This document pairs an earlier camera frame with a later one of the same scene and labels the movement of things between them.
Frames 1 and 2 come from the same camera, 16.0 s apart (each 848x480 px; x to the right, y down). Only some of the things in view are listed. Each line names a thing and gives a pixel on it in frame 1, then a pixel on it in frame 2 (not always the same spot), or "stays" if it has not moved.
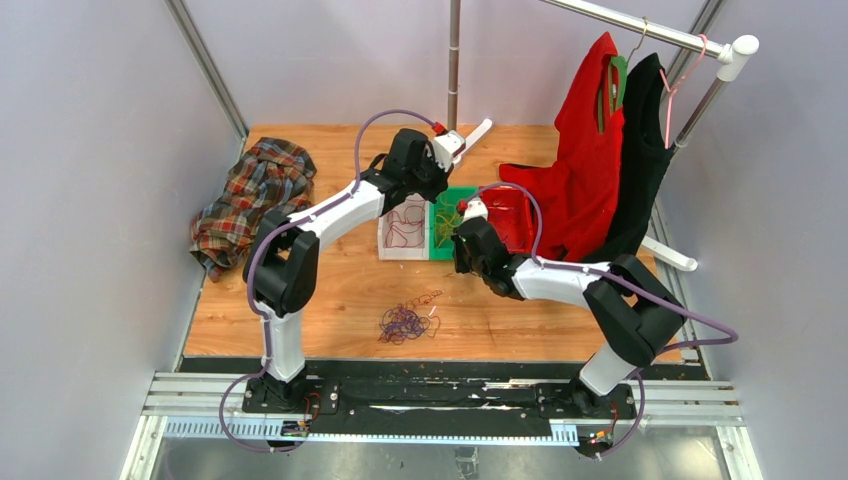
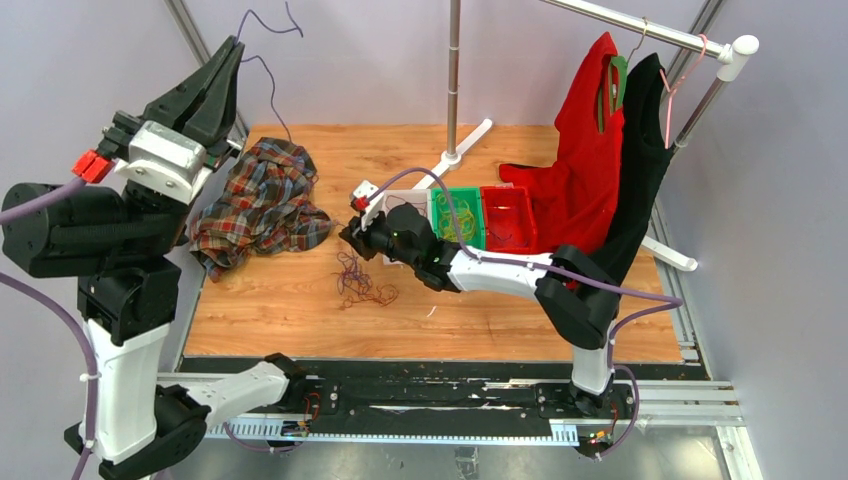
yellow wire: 447,217 stays
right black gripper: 460,266 → 359,239
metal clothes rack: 729,54 stays
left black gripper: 442,179 → 204,103
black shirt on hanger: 643,157 stays
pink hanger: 673,90 stays
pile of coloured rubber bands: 404,322 → 356,286
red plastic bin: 513,216 stays
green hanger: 618,70 stays
